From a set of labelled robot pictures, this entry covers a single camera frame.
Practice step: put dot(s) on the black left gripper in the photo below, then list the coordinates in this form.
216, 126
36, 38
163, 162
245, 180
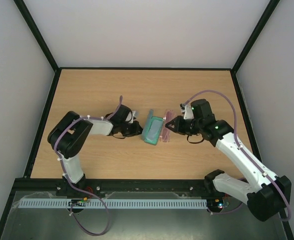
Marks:
137, 128

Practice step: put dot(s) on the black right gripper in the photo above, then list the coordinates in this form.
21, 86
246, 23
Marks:
180, 124

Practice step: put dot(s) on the grey green glasses case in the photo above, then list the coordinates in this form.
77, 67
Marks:
150, 118

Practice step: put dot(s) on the light blue cleaning cloth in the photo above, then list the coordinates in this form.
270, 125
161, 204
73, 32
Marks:
153, 133

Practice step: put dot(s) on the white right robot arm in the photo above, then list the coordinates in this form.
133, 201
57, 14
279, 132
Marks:
262, 190

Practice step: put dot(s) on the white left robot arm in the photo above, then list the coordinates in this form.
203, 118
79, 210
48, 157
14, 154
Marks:
69, 135

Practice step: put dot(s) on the right controller board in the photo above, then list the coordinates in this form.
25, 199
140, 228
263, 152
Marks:
217, 203

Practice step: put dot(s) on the controller board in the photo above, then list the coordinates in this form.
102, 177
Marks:
79, 202
217, 203

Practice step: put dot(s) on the left controller board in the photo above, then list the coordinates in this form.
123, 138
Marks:
79, 202

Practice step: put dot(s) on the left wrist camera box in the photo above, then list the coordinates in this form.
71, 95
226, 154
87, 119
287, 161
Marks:
132, 116

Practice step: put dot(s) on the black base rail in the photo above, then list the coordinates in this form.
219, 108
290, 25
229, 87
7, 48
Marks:
101, 187

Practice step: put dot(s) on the light blue slotted cable duct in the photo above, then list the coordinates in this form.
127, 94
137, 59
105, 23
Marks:
51, 203

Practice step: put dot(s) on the black frame post right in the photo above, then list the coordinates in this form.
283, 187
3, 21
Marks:
266, 15

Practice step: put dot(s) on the black frame post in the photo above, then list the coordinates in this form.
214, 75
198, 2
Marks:
29, 20
266, 15

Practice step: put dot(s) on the black frame post left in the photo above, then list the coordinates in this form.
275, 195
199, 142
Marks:
29, 20

